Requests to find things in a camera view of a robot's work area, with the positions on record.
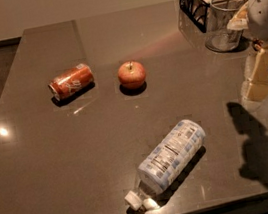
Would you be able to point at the blue label plastic bottle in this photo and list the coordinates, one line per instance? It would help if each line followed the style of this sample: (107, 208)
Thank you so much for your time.
(165, 163)

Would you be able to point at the red apple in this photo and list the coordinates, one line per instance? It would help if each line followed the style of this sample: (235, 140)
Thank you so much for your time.
(131, 75)

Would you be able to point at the clear glass jar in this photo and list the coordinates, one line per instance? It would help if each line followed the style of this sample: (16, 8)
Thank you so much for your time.
(219, 37)

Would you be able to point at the orange soda can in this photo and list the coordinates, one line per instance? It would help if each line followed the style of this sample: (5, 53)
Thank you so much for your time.
(71, 82)

